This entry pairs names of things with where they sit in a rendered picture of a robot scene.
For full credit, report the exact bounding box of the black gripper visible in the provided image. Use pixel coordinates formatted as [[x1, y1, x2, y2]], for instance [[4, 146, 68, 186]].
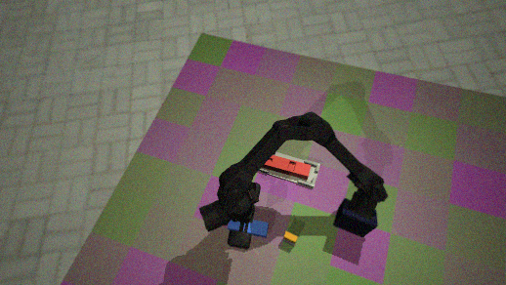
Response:
[[228, 183, 261, 250]]

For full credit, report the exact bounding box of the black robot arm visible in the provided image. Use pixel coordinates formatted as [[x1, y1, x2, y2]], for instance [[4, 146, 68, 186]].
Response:
[[199, 112, 388, 231]]

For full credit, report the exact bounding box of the orange rectangular block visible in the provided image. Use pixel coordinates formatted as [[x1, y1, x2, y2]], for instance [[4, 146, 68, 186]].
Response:
[[283, 231, 298, 244]]

